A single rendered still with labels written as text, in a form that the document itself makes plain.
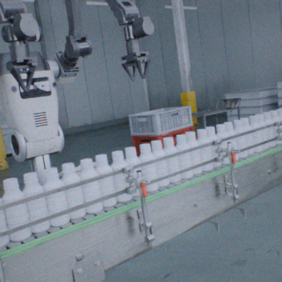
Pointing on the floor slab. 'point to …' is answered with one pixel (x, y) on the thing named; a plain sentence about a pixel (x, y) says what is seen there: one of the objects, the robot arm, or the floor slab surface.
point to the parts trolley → (214, 112)
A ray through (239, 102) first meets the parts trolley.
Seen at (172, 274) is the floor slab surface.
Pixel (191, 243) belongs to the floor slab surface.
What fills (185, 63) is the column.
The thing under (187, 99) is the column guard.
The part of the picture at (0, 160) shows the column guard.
